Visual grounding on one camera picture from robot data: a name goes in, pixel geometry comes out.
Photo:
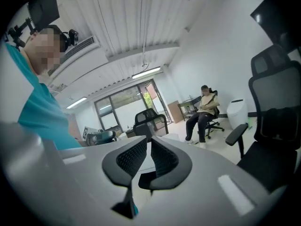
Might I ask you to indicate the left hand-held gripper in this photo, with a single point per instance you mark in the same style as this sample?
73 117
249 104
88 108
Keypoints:
103 136

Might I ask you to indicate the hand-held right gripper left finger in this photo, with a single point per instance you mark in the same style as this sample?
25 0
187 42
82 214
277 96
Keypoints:
127 159

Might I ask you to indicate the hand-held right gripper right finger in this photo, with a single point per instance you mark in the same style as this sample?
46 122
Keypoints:
169 163

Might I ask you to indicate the grey cushion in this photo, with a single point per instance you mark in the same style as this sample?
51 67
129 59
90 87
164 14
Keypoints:
26 173

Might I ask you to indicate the small black office chair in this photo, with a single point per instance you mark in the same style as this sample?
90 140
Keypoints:
147 123

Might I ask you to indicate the long ceiling light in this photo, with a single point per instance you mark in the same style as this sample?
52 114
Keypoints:
145 72
76 102

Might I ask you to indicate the black-framed glass door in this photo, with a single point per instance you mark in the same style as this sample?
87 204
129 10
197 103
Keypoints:
131 102

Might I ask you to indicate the brown cardboard box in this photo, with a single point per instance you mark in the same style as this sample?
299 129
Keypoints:
176 112

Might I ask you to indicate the dark metal shelf table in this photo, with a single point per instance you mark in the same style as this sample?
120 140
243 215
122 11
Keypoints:
187 109

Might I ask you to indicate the person's teal shirt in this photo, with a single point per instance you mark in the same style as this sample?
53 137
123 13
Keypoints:
42 116

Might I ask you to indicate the white rounded bin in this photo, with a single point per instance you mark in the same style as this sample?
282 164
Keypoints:
237 113

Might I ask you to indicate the white ceiling air conditioner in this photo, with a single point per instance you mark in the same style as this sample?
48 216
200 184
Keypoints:
80 53

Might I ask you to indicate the person's head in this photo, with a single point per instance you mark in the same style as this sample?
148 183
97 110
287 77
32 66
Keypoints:
45 53

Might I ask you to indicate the large black mesh office chair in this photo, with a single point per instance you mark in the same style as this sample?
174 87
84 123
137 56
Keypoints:
272 116

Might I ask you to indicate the black monitor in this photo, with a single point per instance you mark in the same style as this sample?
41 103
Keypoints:
44 8

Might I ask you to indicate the black head camera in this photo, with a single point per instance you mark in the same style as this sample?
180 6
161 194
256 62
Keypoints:
71 37

